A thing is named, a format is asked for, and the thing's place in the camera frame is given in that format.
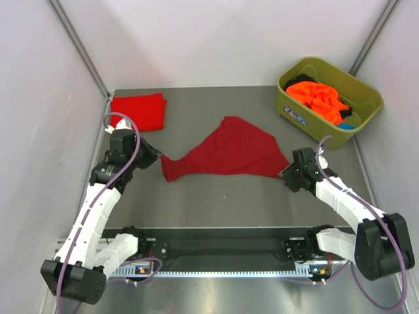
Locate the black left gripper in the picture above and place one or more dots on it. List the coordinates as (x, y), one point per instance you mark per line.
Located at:
(152, 154)

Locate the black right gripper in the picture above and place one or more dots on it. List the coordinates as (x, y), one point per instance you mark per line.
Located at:
(286, 174)

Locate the dark red t-shirt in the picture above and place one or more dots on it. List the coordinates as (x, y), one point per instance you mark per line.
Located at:
(236, 147)

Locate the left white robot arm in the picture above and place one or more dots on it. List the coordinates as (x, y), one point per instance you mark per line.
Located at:
(79, 270)

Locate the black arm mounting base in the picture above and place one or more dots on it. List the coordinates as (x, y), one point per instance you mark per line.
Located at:
(223, 249)

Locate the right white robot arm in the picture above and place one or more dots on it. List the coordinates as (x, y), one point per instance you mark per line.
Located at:
(380, 243)

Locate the folded bright red t-shirt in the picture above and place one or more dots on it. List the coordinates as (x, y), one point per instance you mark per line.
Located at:
(147, 111)

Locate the blue garment in bin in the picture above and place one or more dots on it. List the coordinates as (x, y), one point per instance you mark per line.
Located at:
(346, 126)

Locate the olive green plastic bin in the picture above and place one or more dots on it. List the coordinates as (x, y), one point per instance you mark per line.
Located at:
(364, 100)

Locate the orange t-shirt in bin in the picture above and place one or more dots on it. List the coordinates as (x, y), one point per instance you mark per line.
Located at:
(324, 100)

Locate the black garment in bin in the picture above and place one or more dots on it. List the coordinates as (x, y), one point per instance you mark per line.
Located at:
(300, 78)

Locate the slotted grey cable duct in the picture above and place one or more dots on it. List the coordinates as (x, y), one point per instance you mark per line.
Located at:
(136, 271)

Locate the left aluminium frame post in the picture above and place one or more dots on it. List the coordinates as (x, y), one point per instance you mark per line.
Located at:
(75, 40)

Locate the aluminium frame post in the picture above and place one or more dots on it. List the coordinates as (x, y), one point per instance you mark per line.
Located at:
(378, 27)
(75, 40)

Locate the right aluminium frame post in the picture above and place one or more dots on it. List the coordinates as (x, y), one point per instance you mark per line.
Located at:
(378, 27)

